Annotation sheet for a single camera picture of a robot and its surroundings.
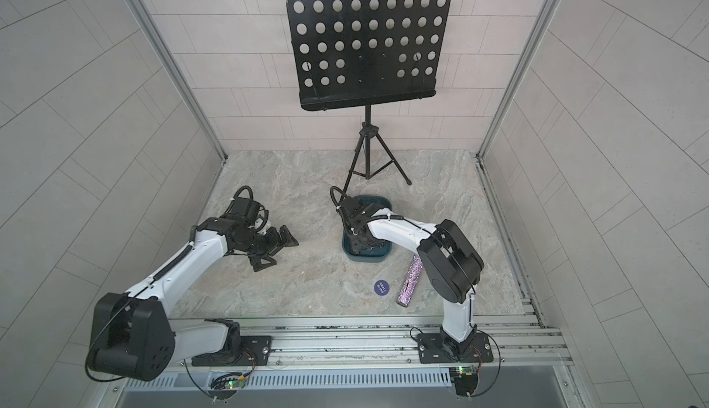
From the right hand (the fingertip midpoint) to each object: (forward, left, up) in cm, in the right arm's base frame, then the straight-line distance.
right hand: (363, 242), depth 91 cm
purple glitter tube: (-14, -14, +2) cm, 20 cm away
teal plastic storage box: (-7, -6, +5) cm, 10 cm away
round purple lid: (-14, -5, -1) cm, 15 cm away
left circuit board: (-36, +35, +1) cm, 50 cm away
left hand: (-4, +20, +8) cm, 22 cm away
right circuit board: (-38, -24, -2) cm, 45 cm away
